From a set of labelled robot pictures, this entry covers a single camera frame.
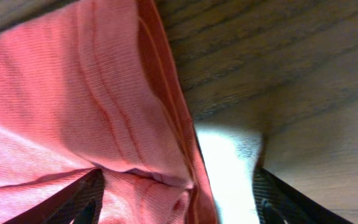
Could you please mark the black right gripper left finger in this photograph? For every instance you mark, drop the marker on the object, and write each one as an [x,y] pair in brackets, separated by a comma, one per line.
[78,203]

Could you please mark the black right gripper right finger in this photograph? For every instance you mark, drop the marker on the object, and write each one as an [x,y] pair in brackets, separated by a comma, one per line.
[278,202]

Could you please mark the red soccer t-shirt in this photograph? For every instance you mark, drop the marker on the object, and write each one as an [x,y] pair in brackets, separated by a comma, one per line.
[93,85]

